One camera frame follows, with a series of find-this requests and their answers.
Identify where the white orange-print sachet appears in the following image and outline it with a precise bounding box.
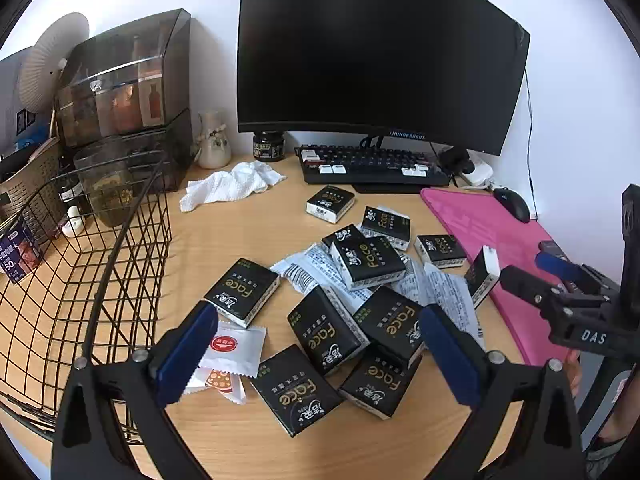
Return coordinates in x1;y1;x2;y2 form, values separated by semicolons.
182;366;248;406

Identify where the black power adapter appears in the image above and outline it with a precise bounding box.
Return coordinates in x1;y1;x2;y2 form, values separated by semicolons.
439;146;473;173

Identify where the black mechanical keyboard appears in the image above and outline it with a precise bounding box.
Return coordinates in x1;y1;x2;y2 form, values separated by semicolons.
294;144;451;186

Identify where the pile of black tissue packets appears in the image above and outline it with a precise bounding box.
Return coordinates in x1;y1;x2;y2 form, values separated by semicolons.
204;185;468;437

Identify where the person's right hand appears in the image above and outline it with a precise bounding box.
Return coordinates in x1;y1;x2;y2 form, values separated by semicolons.
566;349;584;398

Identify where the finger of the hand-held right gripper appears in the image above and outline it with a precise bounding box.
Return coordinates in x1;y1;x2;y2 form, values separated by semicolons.
500;264;609;320
535;241;622;302

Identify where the small dark bottle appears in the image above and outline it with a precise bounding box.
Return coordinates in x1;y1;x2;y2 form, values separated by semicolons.
57;175;83;206

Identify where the smoky flip-lid storage box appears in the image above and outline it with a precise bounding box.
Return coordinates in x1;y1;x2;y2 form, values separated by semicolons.
54;8;192;148

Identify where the black computer mouse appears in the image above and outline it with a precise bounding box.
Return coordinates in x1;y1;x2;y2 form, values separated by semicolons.
492;187;531;223

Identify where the blue printed carton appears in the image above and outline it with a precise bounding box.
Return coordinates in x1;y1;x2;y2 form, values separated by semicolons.
0;222;41;286

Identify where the black curved monitor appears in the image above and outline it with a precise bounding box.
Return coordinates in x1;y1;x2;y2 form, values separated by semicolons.
236;0;531;195

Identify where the cream ceramic vase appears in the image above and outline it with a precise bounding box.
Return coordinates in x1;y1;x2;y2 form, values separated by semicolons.
194;111;232;170

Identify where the small white bottle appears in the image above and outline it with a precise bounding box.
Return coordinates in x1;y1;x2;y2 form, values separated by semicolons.
61;205;83;236

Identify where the black wire basket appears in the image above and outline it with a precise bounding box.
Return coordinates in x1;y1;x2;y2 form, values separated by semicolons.
0;149;173;445

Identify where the clear plastic container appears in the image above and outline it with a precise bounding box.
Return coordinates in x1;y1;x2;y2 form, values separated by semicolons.
74;136;146;228

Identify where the grey perforated basket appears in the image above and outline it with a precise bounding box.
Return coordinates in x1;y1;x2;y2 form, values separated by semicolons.
0;142;66;241

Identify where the black glass jar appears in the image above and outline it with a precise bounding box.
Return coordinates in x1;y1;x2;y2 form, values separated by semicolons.
251;131;287;163

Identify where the white desk fan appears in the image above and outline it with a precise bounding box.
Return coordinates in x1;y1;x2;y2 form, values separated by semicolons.
19;12;91;112

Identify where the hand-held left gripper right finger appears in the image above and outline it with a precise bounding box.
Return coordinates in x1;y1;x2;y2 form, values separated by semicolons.
417;304;588;480

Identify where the black pocket tissue packet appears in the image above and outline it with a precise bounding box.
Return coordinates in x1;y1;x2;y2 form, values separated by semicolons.
464;245;502;310

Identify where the smoky drawer storage box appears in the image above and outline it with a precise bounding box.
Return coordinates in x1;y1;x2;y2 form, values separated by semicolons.
65;108;195;193

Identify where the black monitor cable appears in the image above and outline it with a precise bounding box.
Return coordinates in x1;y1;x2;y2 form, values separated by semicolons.
522;67;542;221

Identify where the white red-logo sachet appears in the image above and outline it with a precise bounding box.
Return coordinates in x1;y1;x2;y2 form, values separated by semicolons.
199;320;267;380

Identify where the white crumpled cloth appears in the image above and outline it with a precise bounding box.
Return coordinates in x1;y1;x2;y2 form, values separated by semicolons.
179;161;287;213

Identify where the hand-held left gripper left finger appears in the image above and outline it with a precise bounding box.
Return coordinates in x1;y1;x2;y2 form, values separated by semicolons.
50;300;221;480

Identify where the wooden desktop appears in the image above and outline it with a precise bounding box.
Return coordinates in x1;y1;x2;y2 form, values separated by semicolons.
0;152;585;480

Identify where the pink mouse pad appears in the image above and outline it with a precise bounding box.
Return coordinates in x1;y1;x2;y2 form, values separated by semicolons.
420;187;585;367

